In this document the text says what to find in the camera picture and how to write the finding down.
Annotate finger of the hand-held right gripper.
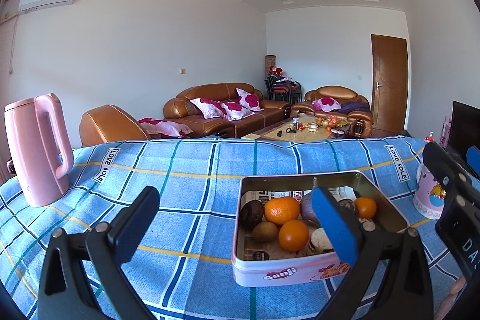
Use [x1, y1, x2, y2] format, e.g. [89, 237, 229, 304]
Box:
[465, 148, 480, 180]
[424, 142, 480, 201]

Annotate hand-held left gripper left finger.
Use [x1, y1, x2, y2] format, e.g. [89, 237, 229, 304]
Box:
[37, 186, 162, 320]

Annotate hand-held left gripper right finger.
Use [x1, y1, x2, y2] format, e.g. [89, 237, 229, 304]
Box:
[311, 187, 436, 320]

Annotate reddish-brown round fruit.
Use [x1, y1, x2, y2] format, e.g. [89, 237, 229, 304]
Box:
[300, 190, 323, 225]

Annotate small orange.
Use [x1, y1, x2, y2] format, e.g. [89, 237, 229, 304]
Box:
[354, 197, 377, 219]

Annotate round orange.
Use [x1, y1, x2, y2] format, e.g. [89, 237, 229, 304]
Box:
[264, 197, 301, 226]
[278, 220, 310, 252]

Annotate brown kiwi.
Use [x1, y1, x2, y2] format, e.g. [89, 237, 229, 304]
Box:
[252, 222, 278, 244]

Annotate pink tin box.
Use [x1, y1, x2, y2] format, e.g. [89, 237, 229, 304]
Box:
[230, 171, 410, 287]

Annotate dark brown passion fruit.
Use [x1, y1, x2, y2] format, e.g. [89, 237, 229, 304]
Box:
[240, 200, 265, 231]

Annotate person's right hand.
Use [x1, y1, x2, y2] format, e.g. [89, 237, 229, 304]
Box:
[450, 275, 469, 310]

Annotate pink cartoon cup with lid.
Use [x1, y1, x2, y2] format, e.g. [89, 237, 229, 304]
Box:
[412, 151, 451, 219]

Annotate pink bag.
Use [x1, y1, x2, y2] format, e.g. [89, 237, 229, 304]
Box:
[442, 115, 452, 148]

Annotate black television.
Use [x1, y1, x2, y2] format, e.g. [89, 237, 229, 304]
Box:
[446, 100, 480, 171]

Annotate blue plaid tablecloth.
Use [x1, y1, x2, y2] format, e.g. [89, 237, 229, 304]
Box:
[0, 136, 480, 320]

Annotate wooden coffee table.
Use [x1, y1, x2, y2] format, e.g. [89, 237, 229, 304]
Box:
[241, 115, 347, 142]

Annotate brown wooden door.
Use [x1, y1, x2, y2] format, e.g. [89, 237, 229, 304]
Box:
[370, 34, 409, 137]

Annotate heap of fruit and snacks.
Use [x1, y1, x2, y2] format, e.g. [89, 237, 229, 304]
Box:
[307, 115, 347, 131]

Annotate purple blanket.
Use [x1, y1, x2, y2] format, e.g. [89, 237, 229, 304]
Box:
[339, 100, 370, 114]

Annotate brown leather armchair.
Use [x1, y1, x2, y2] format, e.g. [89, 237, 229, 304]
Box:
[290, 85, 374, 137]
[79, 104, 151, 147]

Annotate pink floral pillow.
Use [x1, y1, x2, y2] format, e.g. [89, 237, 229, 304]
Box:
[235, 88, 261, 111]
[312, 96, 341, 112]
[220, 100, 255, 121]
[137, 117, 194, 138]
[189, 97, 227, 119]

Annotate pink electric kettle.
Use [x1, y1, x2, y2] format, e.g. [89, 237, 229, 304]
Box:
[4, 93, 74, 208]

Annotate stacked black chairs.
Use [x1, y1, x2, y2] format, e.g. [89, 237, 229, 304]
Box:
[264, 74, 302, 103]

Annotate brown leather sofa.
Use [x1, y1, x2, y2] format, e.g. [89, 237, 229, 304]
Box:
[163, 82, 291, 139]

